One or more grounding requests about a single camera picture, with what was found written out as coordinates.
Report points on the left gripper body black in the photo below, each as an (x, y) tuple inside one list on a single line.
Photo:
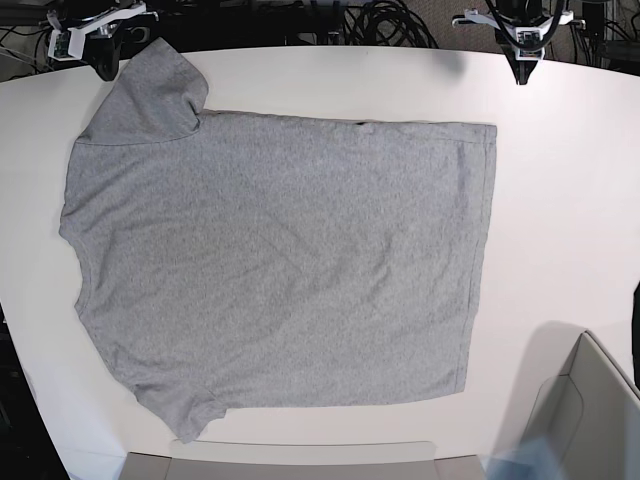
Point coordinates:
[(522, 63)]

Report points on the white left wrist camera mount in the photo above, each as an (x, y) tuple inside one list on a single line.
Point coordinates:
[(528, 42)]

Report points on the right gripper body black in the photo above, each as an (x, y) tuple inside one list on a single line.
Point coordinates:
[(103, 56)]

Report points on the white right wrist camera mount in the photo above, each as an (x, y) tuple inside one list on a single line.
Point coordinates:
[(71, 30)]

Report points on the blue translucent object corner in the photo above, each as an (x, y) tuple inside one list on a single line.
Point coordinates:
[(537, 456)]

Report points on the grey T-shirt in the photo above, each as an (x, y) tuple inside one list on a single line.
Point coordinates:
[(236, 260)]

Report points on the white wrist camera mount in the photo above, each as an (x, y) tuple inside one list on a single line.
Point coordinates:
[(528, 42), (71, 30)]

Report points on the grey tray bottom edge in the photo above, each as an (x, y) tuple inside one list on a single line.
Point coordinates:
[(220, 460)]

